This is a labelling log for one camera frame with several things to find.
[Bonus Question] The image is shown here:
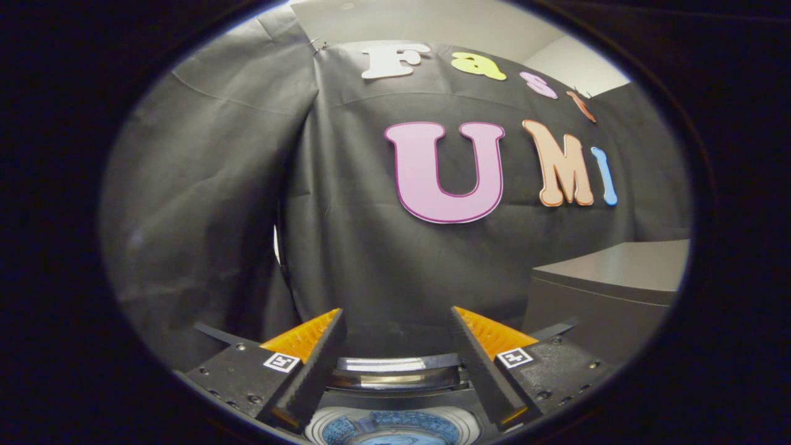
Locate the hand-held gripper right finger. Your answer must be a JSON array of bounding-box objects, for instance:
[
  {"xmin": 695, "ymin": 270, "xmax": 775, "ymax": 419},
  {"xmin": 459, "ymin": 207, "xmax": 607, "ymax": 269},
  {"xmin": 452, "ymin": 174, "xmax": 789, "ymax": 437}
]
[{"xmin": 450, "ymin": 306, "xmax": 619, "ymax": 431}]

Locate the grey washing machine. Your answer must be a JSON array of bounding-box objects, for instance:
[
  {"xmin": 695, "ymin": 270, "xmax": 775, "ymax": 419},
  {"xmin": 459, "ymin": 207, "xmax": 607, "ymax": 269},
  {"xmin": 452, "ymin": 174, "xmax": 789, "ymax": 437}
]
[{"xmin": 306, "ymin": 389, "xmax": 489, "ymax": 445}]

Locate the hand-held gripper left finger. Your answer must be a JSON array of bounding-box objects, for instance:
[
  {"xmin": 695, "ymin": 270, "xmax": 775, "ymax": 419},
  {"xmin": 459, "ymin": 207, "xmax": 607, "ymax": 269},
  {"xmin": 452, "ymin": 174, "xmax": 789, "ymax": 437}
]
[{"xmin": 185, "ymin": 308, "xmax": 348, "ymax": 433}]

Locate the black backdrop cloth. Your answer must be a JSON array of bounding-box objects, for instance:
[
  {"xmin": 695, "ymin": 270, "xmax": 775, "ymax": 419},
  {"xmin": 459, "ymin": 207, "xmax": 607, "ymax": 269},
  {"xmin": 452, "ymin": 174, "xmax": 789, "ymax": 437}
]
[{"xmin": 99, "ymin": 6, "xmax": 692, "ymax": 371}]

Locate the beige cabinet with dark frame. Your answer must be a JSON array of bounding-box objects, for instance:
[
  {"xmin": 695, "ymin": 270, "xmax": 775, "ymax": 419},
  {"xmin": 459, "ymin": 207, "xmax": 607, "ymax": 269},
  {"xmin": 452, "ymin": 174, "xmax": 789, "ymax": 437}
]
[{"xmin": 522, "ymin": 239, "xmax": 690, "ymax": 365}]

